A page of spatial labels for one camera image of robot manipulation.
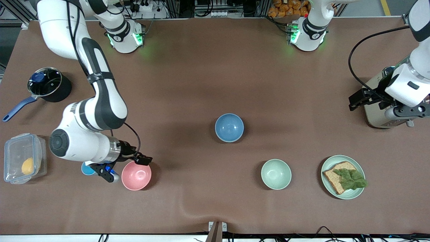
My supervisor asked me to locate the blue bowl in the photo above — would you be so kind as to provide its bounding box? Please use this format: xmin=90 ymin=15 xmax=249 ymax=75
xmin=215 ymin=113 xmax=245 ymax=143

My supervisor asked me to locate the pink bowl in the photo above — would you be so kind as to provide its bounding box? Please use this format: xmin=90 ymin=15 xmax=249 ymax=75
xmin=121 ymin=160 xmax=152 ymax=191

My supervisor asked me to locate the pale green bowl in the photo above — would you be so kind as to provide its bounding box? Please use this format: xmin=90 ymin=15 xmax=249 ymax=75
xmin=261 ymin=159 xmax=292 ymax=190

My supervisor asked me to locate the beige chrome toaster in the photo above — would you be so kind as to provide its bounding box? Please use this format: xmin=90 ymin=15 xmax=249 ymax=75
xmin=364 ymin=57 xmax=430 ymax=129

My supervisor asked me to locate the light blue cup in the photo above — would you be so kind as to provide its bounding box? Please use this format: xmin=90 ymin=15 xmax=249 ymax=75
xmin=81 ymin=161 xmax=98 ymax=176

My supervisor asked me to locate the green plate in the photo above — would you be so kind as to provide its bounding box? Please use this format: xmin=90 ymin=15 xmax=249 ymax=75
xmin=321 ymin=155 xmax=366 ymax=200

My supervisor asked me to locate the green lettuce leaf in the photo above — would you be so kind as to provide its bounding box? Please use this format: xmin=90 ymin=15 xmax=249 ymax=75
xmin=333 ymin=168 xmax=368 ymax=191

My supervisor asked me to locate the brown bread slice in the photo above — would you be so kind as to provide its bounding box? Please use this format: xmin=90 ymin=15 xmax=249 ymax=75
xmin=322 ymin=161 xmax=357 ymax=195

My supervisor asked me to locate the yellow lemon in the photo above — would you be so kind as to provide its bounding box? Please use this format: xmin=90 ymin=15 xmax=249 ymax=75
xmin=21 ymin=157 xmax=35 ymax=175

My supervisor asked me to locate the glass lid blue knob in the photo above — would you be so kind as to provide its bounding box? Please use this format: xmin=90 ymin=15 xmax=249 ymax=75
xmin=28 ymin=67 xmax=63 ymax=97

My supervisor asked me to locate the clear plastic lidded container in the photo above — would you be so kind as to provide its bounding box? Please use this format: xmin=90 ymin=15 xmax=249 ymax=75
xmin=3 ymin=133 xmax=47 ymax=185

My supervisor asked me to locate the bag of orange snacks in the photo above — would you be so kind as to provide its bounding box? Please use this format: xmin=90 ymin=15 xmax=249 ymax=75
xmin=268 ymin=0 xmax=310 ymax=18

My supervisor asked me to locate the white power strip with plugs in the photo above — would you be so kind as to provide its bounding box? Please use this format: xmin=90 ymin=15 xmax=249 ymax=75
xmin=129 ymin=0 xmax=168 ymax=19

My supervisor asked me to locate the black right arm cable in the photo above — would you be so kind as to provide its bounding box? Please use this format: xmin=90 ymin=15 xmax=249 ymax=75
xmin=66 ymin=0 xmax=141 ymax=157

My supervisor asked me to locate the black saucepan blue handle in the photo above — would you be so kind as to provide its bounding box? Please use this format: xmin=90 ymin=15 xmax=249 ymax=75
xmin=3 ymin=67 xmax=72 ymax=122

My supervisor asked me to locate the table edge bracket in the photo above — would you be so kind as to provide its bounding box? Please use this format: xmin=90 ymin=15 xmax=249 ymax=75
xmin=206 ymin=221 xmax=228 ymax=242

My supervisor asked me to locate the thin black cable loop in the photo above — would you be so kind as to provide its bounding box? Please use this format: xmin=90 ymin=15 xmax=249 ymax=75
xmin=314 ymin=226 xmax=341 ymax=237

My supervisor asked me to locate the aluminium frame strut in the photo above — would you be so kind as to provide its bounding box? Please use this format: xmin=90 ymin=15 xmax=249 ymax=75
xmin=2 ymin=0 xmax=37 ymax=21

